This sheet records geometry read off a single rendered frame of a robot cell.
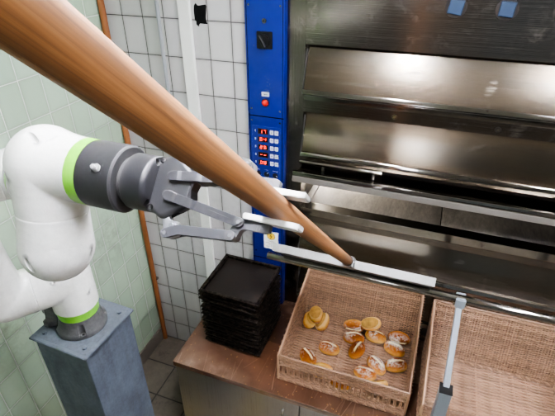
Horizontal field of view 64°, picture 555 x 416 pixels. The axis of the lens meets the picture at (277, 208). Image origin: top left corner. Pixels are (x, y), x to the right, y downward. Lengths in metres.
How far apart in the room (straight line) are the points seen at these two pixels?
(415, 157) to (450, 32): 0.46
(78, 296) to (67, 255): 0.71
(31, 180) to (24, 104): 1.22
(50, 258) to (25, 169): 0.13
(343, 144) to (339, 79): 0.26
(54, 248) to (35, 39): 0.53
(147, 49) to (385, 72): 1.00
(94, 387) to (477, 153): 1.53
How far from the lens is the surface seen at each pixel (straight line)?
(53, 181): 0.65
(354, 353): 2.13
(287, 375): 2.03
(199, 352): 2.20
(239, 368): 2.12
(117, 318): 1.54
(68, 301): 1.42
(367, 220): 1.97
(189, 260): 2.52
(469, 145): 1.80
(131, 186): 0.58
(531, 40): 1.69
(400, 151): 1.80
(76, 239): 0.71
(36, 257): 0.71
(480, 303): 1.69
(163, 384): 2.86
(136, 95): 0.23
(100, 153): 0.61
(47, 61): 0.20
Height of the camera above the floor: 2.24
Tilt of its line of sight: 32 degrees down
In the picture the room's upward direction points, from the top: straight up
